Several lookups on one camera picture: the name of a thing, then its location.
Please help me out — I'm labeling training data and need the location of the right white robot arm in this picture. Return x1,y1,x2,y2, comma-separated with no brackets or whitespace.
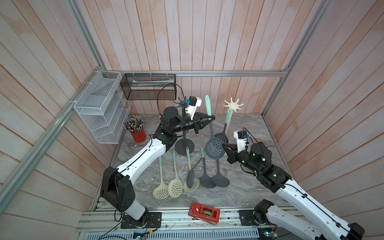
222,143,365,240

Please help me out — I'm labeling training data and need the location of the grey skimmer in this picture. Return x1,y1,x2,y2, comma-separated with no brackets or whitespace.
199,146,216,189
215,109,232,144
205,95,225,160
212,159,230,188

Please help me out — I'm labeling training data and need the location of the red pencil cup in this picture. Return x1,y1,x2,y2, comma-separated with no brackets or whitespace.
123,115,147,143

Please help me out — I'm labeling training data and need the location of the aluminium frame rail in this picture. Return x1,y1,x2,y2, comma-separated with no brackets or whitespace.
107,70,288,77

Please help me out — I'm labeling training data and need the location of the white wire mesh shelf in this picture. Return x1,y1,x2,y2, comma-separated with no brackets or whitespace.
74,71,131,144

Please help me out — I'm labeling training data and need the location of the cream skimmer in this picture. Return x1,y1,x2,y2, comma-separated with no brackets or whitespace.
182,146,201,193
153,156,169,199
168,150,183,199

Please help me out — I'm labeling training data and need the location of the cream skimmer far left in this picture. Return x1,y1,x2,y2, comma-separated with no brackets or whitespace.
153,156,169,199

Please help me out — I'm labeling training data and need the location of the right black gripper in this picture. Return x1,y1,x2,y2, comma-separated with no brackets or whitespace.
222,143,263,177

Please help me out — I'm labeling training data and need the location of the cream utensil rack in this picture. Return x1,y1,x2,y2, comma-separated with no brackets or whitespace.
224,98,244,112

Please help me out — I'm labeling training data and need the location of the dark grey utensil rack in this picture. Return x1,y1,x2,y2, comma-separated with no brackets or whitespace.
175,98,195,156

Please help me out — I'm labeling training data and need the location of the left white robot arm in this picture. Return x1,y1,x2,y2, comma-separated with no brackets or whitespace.
101,107,216,225

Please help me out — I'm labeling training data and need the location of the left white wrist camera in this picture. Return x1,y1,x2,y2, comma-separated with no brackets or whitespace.
185,96,202,120

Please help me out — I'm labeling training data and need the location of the black mesh wall basket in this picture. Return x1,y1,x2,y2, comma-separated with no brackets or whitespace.
120,73,177,101

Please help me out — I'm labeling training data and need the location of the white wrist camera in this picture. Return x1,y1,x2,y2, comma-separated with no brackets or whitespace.
236,130,249,153
185,96,202,120

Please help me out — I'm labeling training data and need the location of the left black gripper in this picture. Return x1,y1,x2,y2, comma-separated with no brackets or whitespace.
171,111,215,134

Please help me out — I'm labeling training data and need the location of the grey solid spoon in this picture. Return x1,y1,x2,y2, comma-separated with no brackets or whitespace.
185,147,208,189

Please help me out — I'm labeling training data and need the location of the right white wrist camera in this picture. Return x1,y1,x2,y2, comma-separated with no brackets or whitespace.
236,130,249,153

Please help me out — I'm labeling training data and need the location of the red tape dispenser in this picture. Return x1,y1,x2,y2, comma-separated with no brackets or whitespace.
188,203,221,225

